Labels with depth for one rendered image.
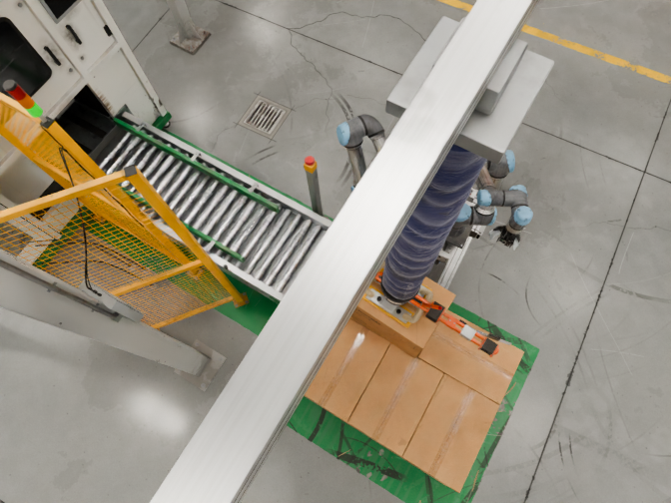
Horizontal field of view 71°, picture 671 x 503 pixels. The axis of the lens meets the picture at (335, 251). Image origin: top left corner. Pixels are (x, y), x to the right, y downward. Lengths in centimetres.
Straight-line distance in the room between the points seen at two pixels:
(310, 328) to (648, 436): 379
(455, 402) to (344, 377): 74
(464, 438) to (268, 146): 299
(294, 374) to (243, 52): 478
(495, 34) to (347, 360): 254
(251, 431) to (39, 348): 391
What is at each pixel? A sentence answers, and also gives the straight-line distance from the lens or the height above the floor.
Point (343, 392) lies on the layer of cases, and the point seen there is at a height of 54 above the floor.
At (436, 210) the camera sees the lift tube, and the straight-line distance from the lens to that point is 159.
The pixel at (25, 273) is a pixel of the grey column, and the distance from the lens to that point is 192.
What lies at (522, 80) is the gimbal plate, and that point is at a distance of 127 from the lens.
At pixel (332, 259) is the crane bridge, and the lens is 79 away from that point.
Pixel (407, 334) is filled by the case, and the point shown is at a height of 94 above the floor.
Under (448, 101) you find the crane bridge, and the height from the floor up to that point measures 305.
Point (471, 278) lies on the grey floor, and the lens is 410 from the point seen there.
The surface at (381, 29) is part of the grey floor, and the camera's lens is 544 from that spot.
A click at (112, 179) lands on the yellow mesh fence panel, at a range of 218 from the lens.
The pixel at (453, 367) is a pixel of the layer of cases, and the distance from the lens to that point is 334.
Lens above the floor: 379
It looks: 69 degrees down
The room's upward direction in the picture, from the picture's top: 5 degrees counter-clockwise
